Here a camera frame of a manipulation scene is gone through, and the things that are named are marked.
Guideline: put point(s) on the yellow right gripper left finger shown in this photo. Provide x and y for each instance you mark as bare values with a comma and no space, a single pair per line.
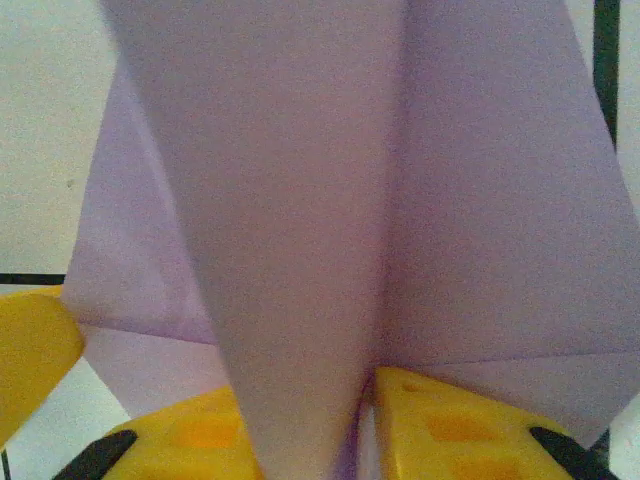
190,445

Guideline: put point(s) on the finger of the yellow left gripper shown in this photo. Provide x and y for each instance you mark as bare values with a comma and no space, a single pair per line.
30,350

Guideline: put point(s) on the purple cloth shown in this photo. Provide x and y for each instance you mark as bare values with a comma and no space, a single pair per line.
320,200

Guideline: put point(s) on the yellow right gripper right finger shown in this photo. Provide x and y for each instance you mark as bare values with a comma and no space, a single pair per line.
460,440

